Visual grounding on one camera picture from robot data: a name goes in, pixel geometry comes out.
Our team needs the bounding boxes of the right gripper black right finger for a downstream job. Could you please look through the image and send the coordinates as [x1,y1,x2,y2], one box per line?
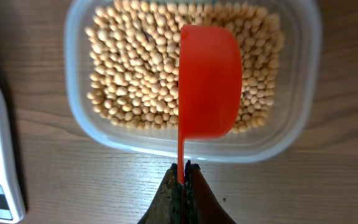
[183,161,236,224]

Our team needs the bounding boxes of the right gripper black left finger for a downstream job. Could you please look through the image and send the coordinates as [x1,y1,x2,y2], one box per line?
[138,163,183,224]

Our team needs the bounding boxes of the red plastic measuring scoop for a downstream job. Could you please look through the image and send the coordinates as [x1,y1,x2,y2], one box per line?
[177,25,242,184]

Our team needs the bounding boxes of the clear plastic container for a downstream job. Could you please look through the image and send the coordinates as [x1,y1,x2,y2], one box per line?
[64,1,322,163]

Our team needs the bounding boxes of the soybeans in container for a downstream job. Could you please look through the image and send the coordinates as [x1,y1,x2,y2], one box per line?
[85,0,285,134]

